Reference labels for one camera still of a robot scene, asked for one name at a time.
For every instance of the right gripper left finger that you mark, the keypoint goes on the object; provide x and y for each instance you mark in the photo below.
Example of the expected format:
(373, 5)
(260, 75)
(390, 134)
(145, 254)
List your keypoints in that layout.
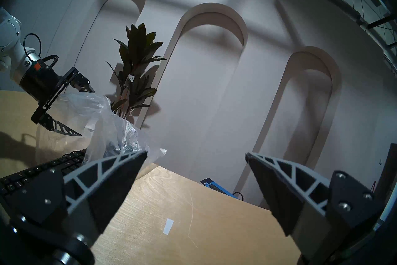
(93, 193)

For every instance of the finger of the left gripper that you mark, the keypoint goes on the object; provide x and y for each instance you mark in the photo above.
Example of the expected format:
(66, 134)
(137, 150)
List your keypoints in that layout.
(57, 127)
(82, 83)

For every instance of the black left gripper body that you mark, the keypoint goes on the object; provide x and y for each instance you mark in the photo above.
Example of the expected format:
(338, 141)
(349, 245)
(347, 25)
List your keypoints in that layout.
(40, 81)

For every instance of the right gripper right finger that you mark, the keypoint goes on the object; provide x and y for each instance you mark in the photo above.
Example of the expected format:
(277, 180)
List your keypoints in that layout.
(279, 193)

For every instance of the clear plastic bag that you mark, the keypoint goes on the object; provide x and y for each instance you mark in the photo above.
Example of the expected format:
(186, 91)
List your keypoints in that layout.
(99, 118)

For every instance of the black keyboard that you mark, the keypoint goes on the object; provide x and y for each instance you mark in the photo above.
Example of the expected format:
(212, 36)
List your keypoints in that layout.
(37, 174)

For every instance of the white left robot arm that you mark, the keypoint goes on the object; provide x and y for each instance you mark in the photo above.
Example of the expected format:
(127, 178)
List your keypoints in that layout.
(9, 37)

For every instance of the blue keyboard box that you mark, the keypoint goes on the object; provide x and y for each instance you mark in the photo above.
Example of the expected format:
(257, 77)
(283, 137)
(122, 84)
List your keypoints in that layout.
(217, 187)

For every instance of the tall dark leafy plant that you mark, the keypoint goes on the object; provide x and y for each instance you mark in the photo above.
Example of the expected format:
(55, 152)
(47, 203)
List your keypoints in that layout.
(136, 53)

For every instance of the white tape strip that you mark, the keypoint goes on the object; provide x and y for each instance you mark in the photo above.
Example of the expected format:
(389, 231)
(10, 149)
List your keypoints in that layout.
(168, 226)

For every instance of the dark brown open door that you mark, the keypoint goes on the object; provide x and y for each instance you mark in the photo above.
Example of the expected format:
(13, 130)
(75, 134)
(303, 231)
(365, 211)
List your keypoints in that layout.
(391, 171)

